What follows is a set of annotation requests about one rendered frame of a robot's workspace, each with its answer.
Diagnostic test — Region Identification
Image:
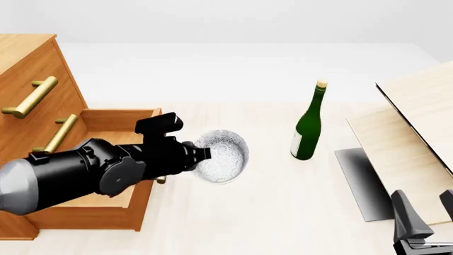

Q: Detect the wooden drawer with long handle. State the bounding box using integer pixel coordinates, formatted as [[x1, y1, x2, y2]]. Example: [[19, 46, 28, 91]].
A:
[[0, 42, 88, 139]]

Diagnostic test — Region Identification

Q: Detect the open wooden drawer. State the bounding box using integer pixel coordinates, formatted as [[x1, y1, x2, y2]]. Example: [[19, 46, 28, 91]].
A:
[[23, 107, 164, 232]]

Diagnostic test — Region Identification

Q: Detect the green wine bottle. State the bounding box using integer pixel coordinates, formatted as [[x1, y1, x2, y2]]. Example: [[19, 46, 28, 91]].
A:
[[289, 79, 329, 162]]

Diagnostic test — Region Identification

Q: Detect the wooden drawer with short handle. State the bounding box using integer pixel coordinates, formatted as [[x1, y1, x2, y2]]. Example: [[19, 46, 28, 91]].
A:
[[0, 108, 89, 166]]

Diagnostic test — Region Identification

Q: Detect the patterned glassy bowl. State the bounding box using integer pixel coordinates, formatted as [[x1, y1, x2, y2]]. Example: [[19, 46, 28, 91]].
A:
[[192, 129, 250, 186]]

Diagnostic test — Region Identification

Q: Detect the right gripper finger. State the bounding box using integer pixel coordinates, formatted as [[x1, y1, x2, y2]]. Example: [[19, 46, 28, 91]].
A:
[[390, 189, 435, 244], [438, 189, 453, 214]]

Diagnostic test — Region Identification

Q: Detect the wooden cabinet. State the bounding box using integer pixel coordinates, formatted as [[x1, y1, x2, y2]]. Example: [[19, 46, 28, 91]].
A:
[[0, 33, 90, 241]]

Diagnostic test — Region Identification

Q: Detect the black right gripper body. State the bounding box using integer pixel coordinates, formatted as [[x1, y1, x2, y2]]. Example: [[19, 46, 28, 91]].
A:
[[393, 235, 453, 255]]

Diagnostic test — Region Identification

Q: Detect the short brass drawer handle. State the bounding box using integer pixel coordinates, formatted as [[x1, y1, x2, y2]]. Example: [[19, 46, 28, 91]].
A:
[[32, 113, 79, 155]]

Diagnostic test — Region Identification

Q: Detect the long brass drawer handle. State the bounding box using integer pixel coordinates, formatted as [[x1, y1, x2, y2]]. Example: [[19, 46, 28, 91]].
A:
[[1, 76, 59, 120]]

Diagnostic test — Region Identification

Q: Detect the pale wooden board black edge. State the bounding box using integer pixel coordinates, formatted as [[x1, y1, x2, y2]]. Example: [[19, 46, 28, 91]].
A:
[[374, 59, 453, 176]]

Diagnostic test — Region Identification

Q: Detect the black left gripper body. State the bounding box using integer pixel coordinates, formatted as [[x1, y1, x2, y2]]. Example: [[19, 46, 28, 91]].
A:
[[181, 140, 212, 171]]

